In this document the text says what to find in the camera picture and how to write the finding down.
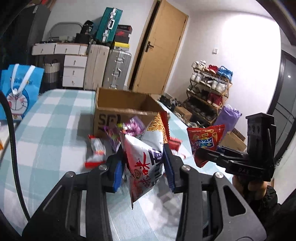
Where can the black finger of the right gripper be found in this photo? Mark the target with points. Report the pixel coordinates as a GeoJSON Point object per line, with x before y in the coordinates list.
{"type": "Point", "coordinates": [222, 156]}

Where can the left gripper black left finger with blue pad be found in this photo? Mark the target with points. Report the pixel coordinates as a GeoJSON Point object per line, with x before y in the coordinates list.
{"type": "Point", "coordinates": [76, 208]}

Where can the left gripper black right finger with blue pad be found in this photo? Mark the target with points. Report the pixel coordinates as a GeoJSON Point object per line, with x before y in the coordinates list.
{"type": "Point", "coordinates": [211, 209]}

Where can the white red snack bag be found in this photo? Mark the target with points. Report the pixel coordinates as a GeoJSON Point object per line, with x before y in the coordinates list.
{"type": "Point", "coordinates": [144, 155]}

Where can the purple green snack bag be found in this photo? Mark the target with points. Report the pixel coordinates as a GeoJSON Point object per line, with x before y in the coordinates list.
{"type": "Point", "coordinates": [116, 132]}

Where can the right hand holding gripper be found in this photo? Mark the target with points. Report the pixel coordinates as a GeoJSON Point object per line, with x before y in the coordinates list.
{"type": "Point", "coordinates": [258, 188]}

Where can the small cardboard box on floor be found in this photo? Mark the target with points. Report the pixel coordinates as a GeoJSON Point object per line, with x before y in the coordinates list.
{"type": "Point", "coordinates": [182, 113]}

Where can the small red white snack packet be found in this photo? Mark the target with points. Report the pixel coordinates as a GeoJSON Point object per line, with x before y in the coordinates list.
{"type": "Point", "coordinates": [99, 153]}

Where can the wooden shoe rack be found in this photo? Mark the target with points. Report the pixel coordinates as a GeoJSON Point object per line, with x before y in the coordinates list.
{"type": "Point", "coordinates": [207, 92]}

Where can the checkered teal tablecloth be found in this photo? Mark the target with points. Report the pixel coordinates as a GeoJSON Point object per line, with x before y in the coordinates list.
{"type": "Point", "coordinates": [52, 139]}

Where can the brown cardboard SF box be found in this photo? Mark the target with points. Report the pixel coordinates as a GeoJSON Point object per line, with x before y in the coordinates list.
{"type": "Point", "coordinates": [114, 106]}

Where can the wooden door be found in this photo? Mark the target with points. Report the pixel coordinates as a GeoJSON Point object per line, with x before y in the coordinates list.
{"type": "Point", "coordinates": [160, 50]}

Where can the blue Doraemon tote bag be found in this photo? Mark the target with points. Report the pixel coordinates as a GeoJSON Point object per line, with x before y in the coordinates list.
{"type": "Point", "coordinates": [21, 84]}

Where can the silver suitcase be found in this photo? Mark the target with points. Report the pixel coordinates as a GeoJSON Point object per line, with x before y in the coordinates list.
{"type": "Point", "coordinates": [116, 69]}

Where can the woven laundry basket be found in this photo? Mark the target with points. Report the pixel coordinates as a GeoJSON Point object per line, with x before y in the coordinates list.
{"type": "Point", "coordinates": [51, 75]}

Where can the stacked shoe boxes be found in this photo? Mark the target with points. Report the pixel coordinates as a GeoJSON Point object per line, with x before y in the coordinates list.
{"type": "Point", "coordinates": [121, 39]}

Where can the beige suitcase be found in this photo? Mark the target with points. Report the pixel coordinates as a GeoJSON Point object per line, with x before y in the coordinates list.
{"type": "Point", "coordinates": [95, 66]}

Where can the white drawer desk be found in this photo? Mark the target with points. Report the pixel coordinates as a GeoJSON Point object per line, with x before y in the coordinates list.
{"type": "Point", "coordinates": [72, 58]}

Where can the teal suitcase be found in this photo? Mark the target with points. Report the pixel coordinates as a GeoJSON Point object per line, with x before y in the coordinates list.
{"type": "Point", "coordinates": [108, 25]}

